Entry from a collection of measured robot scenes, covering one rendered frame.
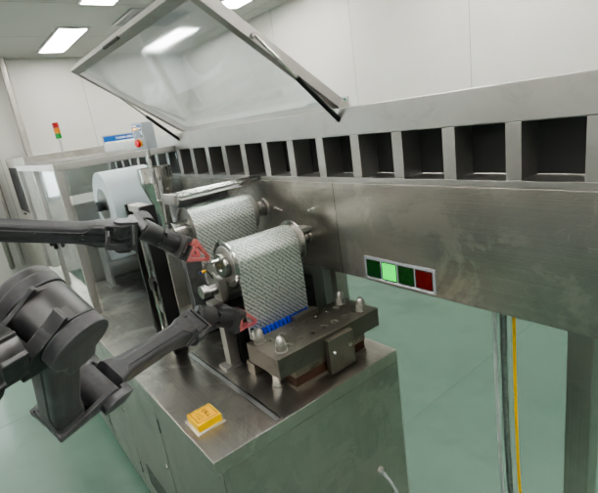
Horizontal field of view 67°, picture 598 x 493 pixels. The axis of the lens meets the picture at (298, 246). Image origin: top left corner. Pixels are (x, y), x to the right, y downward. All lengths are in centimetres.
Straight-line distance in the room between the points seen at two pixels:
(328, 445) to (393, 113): 93
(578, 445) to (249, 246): 104
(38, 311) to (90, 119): 641
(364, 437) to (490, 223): 78
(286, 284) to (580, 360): 82
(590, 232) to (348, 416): 82
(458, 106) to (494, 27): 265
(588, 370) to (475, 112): 68
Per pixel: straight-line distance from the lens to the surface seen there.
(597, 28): 346
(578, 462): 150
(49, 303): 57
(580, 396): 138
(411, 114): 118
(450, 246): 117
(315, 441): 137
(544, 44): 357
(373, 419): 152
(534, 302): 112
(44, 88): 686
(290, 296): 147
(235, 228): 159
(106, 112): 699
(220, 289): 141
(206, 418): 129
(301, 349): 129
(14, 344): 56
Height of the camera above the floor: 165
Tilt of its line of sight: 16 degrees down
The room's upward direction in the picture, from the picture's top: 8 degrees counter-clockwise
